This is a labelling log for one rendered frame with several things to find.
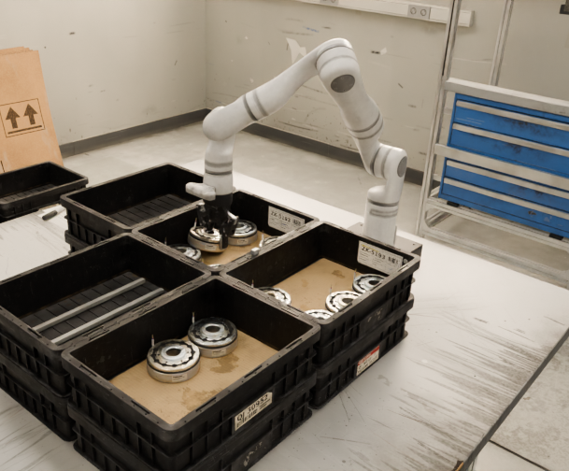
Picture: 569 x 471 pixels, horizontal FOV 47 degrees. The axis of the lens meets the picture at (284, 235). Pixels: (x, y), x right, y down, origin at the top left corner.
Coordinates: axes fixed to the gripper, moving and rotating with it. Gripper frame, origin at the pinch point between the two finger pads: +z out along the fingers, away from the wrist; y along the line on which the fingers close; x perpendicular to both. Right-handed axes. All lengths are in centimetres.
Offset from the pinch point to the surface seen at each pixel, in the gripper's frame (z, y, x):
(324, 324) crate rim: -5, -49, 19
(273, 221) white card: -1.0, -3.4, -18.7
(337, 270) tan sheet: 3.9, -27.9, -16.2
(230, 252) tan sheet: 4.2, -1.7, -3.6
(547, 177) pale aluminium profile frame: 21, -22, -193
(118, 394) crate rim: -3, -37, 59
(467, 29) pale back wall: -28, 69, -279
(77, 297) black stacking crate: 5.7, 7.9, 37.1
